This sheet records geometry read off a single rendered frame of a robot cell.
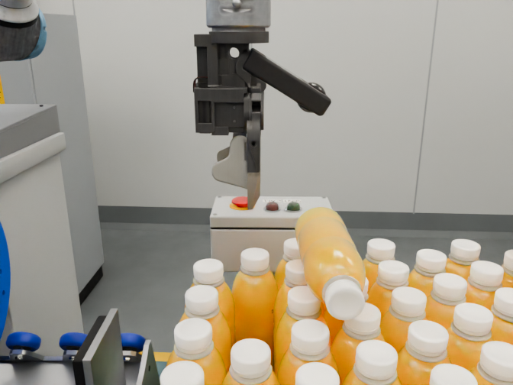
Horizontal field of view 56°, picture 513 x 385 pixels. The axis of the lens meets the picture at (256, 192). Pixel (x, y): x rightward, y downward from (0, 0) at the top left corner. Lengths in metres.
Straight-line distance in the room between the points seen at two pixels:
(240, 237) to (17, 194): 0.50
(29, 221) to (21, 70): 1.22
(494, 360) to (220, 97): 0.39
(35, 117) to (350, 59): 2.43
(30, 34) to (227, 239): 0.62
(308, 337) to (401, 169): 2.99
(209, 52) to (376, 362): 0.38
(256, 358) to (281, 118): 2.87
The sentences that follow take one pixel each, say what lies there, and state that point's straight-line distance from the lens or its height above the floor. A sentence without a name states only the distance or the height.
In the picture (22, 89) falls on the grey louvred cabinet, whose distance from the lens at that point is 2.26.
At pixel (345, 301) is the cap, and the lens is 0.50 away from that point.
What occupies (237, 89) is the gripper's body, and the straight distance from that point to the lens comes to 0.56.
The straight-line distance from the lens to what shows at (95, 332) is 0.61.
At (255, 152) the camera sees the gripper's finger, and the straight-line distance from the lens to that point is 0.56.
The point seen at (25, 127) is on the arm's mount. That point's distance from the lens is 1.10.
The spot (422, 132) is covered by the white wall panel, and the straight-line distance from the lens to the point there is 3.42.
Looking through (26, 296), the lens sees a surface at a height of 0.85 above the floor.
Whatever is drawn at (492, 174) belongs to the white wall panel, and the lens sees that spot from 3.65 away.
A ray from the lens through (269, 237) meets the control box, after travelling 0.77.
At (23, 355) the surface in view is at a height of 0.95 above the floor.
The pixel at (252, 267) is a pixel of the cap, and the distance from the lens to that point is 0.65.
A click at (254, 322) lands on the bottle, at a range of 0.68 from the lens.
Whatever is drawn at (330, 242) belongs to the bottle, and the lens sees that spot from 0.55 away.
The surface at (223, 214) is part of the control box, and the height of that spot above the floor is 1.10.
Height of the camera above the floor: 1.38
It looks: 19 degrees down
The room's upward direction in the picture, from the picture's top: straight up
